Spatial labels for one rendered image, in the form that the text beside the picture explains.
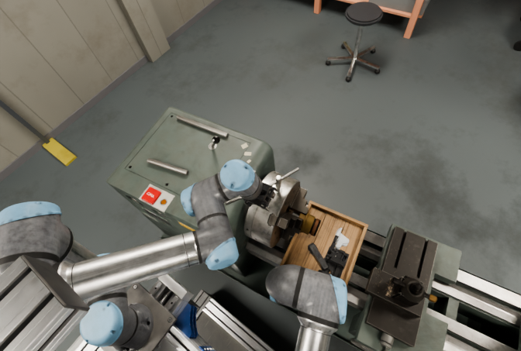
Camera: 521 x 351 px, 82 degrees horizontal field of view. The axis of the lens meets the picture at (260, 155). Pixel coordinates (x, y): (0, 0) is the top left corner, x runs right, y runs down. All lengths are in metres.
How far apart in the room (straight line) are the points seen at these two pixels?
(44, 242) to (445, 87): 3.41
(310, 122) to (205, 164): 1.82
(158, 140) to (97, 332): 0.78
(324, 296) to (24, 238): 0.72
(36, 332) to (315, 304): 0.69
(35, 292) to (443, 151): 2.95
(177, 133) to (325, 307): 0.96
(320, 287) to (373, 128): 2.26
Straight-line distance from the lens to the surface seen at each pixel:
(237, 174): 0.71
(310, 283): 0.93
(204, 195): 0.75
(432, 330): 1.52
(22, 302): 0.42
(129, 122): 3.47
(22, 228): 0.80
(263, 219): 1.22
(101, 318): 1.11
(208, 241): 0.70
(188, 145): 1.40
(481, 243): 2.80
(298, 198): 1.36
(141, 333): 1.24
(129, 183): 1.41
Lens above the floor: 2.35
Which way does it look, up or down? 57 degrees down
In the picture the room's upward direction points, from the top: 10 degrees counter-clockwise
